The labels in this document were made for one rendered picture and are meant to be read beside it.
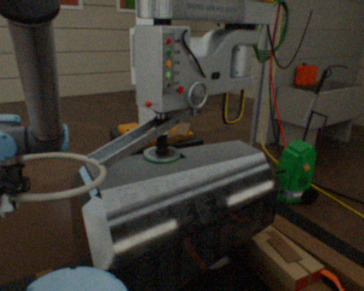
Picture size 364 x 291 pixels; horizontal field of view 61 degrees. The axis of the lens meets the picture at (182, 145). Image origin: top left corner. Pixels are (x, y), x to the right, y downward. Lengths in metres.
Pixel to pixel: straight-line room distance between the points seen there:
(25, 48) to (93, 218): 0.94
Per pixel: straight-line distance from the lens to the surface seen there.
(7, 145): 1.03
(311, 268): 2.12
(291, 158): 3.04
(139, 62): 1.66
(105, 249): 1.45
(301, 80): 4.65
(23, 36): 0.70
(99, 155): 1.61
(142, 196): 1.51
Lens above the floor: 1.57
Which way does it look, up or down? 21 degrees down
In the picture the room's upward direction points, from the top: 2 degrees clockwise
